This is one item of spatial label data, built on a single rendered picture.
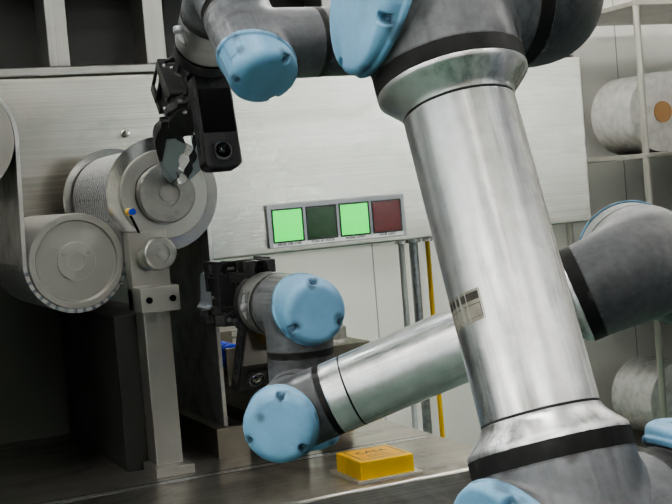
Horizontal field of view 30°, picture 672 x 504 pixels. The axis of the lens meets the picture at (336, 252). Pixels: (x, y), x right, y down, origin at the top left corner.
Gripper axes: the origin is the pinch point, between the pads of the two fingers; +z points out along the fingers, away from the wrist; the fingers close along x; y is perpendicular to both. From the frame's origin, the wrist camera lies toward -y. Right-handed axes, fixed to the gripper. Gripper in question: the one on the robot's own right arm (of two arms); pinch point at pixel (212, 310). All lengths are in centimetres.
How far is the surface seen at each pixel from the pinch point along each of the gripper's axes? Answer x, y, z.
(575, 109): -82, 26, 30
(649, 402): -239, -74, 217
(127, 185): 10.8, 17.4, -3.1
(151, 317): 10.3, 0.7, -6.8
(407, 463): -12.5, -17.7, -29.1
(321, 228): -29.8, 8.5, 29.7
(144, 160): 8.3, 20.4, -3.0
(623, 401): -239, -76, 233
